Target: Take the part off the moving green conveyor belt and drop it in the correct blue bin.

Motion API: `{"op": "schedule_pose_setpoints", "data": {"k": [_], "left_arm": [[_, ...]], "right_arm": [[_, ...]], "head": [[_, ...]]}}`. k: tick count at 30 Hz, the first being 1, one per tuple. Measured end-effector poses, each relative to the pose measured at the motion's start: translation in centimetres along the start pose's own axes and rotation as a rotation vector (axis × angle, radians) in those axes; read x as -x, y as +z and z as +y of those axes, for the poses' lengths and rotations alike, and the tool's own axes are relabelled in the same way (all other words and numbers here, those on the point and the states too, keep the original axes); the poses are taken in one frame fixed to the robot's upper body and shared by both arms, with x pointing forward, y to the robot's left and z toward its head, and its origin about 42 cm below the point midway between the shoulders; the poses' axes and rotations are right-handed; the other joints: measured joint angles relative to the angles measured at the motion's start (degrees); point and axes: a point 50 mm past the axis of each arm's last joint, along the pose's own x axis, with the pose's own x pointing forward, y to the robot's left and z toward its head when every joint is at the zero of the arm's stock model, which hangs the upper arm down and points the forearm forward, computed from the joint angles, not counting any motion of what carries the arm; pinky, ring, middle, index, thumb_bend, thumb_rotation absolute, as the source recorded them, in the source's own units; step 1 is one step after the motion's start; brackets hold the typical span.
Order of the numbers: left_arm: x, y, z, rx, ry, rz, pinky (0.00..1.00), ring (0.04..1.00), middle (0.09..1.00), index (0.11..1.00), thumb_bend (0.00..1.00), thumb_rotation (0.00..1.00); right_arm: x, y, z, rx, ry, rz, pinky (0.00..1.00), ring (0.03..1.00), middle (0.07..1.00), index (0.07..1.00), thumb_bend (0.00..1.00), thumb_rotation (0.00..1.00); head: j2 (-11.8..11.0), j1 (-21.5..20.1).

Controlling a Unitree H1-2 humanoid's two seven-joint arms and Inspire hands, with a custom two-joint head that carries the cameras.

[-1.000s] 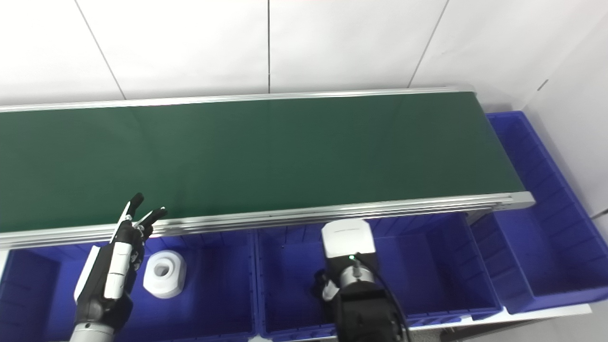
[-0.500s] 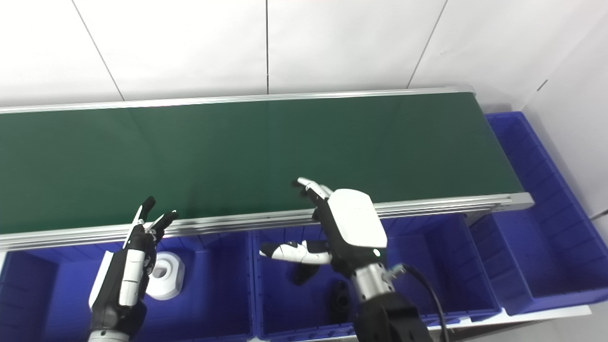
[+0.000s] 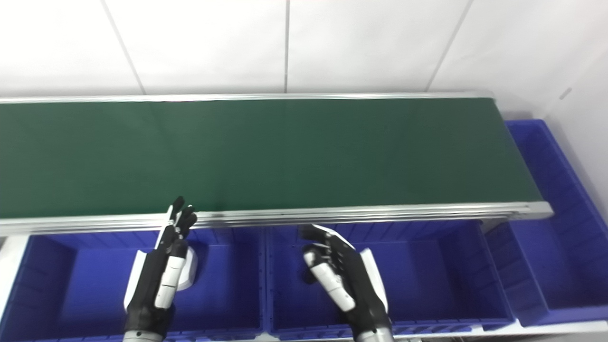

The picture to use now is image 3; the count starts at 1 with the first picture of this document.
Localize blue plastic bin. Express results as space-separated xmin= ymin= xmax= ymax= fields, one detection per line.
xmin=484 ymin=119 xmax=608 ymax=327
xmin=264 ymin=219 xmax=516 ymax=341
xmin=0 ymin=227 xmax=265 ymax=342

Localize white plastic part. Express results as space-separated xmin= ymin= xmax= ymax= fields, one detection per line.
xmin=182 ymin=247 xmax=199 ymax=288

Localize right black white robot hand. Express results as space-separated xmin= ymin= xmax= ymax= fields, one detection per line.
xmin=298 ymin=224 xmax=393 ymax=333

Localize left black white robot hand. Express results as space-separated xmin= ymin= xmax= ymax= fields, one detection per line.
xmin=123 ymin=196 xmax=198 ymax=333

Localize green conveyor belt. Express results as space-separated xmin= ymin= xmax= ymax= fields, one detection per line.
xmin=0 ymin=97 xmax=543 ymax=220
xmin=0 ymin=91 xmax=554 ymax=237

